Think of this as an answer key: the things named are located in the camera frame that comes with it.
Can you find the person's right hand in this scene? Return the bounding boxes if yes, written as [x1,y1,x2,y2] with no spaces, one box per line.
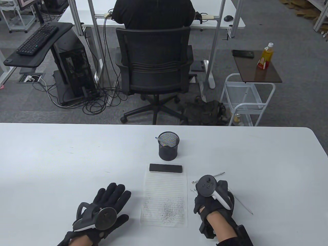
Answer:
[193,179,235,219]

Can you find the person's left hand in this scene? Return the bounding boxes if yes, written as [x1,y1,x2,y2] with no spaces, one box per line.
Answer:
[56,182,131,246]

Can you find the person's right forearm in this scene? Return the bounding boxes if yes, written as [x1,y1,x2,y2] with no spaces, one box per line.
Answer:
[206,209,237,242]

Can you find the person's left forearm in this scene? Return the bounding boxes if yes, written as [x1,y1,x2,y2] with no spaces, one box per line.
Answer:
[69,235,90,246]

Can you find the black mesh pencil holder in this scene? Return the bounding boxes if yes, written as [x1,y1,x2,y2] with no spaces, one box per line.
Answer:
[158,132,180,161]

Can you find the black and white hand controller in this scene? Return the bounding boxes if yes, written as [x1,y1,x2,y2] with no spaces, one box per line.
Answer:
[73,202,118,232]
[196,175,232,209]

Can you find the lined paper sheet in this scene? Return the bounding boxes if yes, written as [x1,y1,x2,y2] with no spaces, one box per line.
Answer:
[140,169,189,228]

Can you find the black wrist band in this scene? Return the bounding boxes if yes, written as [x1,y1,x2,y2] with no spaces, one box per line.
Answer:
[217,224,254,246]

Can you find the black rectangular block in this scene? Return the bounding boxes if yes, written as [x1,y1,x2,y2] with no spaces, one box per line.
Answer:
[149,163,184,174]

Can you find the dark backpack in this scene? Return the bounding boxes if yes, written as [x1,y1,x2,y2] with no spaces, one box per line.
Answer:
[179,95,229,126]

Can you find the black computer tower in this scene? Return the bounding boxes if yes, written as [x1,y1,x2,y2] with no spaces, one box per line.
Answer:
[50,33,97,104]

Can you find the black office chair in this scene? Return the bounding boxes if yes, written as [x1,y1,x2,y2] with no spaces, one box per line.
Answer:
[115,26,194,125]

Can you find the brown side table top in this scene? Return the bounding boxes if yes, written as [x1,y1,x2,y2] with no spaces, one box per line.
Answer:
[232,49,283,84]

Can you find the floor outlet box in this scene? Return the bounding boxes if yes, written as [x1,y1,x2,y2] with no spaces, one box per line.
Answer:
[17,73,46,84]

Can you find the black phone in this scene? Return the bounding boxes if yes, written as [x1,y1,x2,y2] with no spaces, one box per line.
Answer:
[232,50,255,58]

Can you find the yellow drink bottle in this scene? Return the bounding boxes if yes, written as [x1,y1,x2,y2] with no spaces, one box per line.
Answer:
[257,43,274,70]

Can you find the black keyboard tray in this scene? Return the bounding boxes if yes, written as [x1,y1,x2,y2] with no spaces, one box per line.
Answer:
[3,22,74,69]

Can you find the black keyboard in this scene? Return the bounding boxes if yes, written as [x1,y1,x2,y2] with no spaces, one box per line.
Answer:
[16,24,59,56]

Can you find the white desk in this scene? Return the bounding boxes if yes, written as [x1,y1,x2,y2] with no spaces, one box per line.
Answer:
[57,0,246,29]

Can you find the beige wooden strip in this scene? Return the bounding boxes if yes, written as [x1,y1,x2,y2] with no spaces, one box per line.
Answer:
[104,13,213,20]

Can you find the white metal rack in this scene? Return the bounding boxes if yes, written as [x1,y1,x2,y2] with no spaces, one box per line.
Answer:
[0,0,37,34]

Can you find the black monitor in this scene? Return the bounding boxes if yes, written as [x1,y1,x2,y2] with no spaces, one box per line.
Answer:
[17,0,41,11]

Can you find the brown cardboard pieces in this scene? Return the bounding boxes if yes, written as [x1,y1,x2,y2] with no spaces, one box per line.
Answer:
[279,0,322,19]

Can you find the tangled black floor cables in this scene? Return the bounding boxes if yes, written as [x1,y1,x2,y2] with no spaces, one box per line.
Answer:
[32,77,128,115]

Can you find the white wire cart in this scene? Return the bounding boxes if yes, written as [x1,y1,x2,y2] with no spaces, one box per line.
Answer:
[220,73,276,127]

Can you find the aluminium frame post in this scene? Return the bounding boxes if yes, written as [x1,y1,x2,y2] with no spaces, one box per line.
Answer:
[68,0,85,37]
[202,0,226,89]
[88,0,114,89]
[230,0,244,39]

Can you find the white shelf frame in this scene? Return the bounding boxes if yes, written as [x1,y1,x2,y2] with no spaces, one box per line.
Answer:
[313,0,328,33]

